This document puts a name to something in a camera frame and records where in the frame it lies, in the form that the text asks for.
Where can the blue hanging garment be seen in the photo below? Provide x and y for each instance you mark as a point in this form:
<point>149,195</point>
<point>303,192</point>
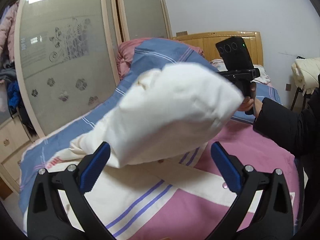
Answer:
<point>13,94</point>

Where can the cream white padded jacket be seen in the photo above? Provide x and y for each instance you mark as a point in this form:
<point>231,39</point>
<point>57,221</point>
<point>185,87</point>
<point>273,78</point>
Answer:
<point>165,113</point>

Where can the frosted glass wardrobe door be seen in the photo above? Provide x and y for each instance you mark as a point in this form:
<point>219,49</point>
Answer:
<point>64,59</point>

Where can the person's right hand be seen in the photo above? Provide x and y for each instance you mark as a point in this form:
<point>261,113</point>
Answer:
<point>251,102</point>

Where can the pink folded blanket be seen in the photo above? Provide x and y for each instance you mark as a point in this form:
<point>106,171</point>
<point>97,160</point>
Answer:
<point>125,55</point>

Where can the blue striped quilt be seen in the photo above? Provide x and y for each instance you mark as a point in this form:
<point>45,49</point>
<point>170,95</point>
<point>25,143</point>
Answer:
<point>153,53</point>

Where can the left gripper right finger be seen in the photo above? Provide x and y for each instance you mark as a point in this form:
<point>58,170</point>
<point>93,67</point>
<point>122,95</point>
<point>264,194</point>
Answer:
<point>273,218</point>

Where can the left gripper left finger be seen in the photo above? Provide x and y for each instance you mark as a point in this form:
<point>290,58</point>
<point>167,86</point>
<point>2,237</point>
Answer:
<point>47,218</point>

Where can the wooden drawer cabinet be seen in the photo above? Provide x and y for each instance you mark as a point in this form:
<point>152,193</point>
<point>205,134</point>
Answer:
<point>14,140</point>

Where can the cream clothes pile on chair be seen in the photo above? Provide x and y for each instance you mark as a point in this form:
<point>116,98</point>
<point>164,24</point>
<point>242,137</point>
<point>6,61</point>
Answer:
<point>305,74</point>

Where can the hanging pink jacket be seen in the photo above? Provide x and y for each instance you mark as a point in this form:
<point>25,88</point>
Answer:
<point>8,30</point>

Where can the black sleeved right forearm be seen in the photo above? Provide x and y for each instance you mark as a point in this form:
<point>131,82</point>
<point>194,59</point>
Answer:
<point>298,133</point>

